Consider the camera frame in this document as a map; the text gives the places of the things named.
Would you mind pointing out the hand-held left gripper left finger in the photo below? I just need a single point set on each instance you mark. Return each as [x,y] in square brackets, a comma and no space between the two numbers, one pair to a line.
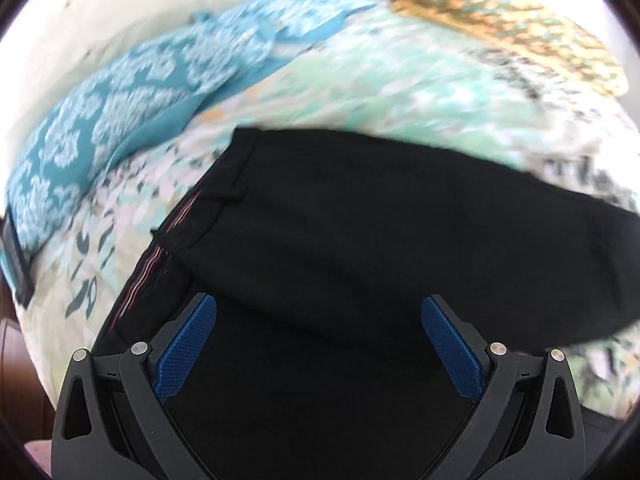
[186,347]

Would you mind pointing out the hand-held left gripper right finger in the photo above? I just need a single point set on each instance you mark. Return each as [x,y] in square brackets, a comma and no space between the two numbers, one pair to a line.
[450,347]

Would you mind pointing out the black pants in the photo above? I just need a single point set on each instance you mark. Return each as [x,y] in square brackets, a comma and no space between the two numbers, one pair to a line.
[350,235]

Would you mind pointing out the teal patterned pillow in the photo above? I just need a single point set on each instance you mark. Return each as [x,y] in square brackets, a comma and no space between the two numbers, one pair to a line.
[125,90]

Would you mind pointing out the leaf print bed sheet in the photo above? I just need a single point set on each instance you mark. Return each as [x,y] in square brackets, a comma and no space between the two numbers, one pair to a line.
[400,85]

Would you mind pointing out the yellow patterned pillow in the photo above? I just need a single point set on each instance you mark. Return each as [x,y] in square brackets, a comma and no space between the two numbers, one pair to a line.
[500,15]

